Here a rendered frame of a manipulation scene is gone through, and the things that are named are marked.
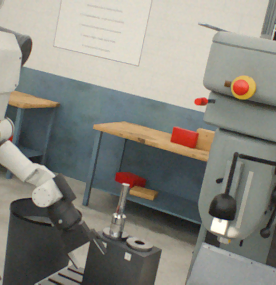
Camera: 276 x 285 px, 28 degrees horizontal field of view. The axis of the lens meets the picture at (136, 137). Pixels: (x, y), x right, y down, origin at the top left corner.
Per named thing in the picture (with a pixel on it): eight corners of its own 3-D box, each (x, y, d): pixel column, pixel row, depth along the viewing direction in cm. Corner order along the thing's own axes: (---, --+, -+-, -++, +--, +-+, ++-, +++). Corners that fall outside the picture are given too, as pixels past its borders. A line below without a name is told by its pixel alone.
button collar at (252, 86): (251, 102, 138) (257, 78, 137) (228, 96, 140) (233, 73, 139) (252, 101, 140) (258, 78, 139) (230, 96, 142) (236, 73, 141)
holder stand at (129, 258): (132, 310, 180) (145, 253, 177) (80, 283, 191) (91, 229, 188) (151, 299, 190) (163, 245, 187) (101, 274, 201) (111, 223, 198)
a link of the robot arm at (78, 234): (61, 259, 173) (40, 226, 172) (70, 247, 182) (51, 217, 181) (93, 240, 170) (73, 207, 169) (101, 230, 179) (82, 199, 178)
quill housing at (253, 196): (253, 251, 156) (281, 142, 150) (186, 227, 164) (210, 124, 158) (266, 235, 173) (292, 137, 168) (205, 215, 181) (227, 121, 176)
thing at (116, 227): (111, 228, 193) (114, 214, 192) (124, 232, 192) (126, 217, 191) (107, 232, 188) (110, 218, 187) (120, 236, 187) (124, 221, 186)
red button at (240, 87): (245, 97, 136) (249, 81, 135) (230, 93, 137) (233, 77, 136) (248, 97, 139) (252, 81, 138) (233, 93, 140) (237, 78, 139)
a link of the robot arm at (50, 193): (44, 225, 171) (24, 195, 170) (56, 215, 181) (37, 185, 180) (73, 209, 168) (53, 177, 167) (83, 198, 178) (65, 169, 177)
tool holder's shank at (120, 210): (116, 212, 191) (122, 182, 189) (125, 215, 190) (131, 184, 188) (114, 215, 187) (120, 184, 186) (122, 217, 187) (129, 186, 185)
